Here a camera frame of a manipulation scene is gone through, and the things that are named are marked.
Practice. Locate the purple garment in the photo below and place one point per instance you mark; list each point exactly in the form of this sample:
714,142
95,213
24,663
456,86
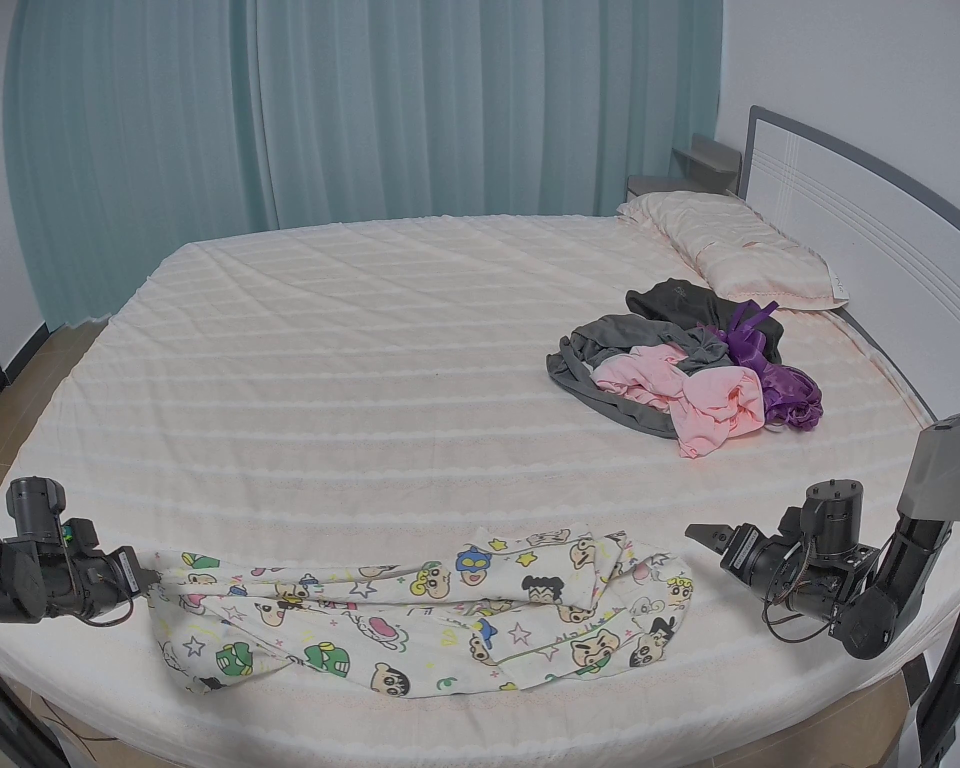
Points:
787,390

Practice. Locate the grey bedside table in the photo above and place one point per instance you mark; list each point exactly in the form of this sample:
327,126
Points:
712,155

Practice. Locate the white printed pyjama top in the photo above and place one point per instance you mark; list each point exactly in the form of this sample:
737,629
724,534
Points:
412,630

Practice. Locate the blue-green curtain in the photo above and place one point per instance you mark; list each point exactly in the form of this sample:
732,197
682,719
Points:
487,105
135,150

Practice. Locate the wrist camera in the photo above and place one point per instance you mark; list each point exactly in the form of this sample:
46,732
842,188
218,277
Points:
81,534
792,523

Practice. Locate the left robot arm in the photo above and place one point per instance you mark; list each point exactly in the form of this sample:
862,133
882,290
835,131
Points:
30,577

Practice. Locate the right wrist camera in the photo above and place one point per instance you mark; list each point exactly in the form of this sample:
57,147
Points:
792,523

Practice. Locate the bed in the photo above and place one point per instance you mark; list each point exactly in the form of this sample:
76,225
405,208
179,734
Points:
375,337

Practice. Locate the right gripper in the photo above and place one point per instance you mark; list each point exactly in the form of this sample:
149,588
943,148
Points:
754,559

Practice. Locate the black garment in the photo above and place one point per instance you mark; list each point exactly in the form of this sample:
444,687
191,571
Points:
675,300

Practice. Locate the cream pillow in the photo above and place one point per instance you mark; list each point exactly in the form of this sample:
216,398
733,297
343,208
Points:
750,247

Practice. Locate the pink garment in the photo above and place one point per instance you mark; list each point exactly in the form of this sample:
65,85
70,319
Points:
712,405

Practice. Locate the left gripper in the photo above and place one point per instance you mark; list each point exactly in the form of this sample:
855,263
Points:
112,577

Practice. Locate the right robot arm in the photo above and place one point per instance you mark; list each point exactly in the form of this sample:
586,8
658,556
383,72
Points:
870,607

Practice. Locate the grey garment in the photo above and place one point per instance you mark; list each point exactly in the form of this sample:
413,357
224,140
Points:
577,360

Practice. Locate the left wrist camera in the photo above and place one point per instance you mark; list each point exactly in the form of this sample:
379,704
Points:
81,534

